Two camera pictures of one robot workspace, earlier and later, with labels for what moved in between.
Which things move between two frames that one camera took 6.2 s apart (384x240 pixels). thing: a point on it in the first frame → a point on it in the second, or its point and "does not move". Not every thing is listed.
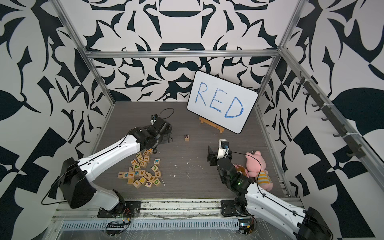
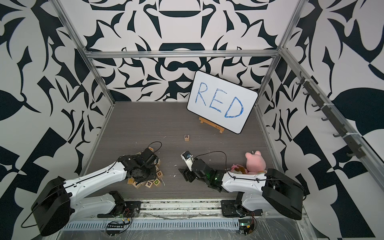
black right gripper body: (214, 162) → (189, 175)
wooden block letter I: (137, 183) does not move
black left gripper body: (168, 138) → (149, 173)
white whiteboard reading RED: (223, 103) does not move
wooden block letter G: (158, 174) does not move
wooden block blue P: (148, 183) does not move
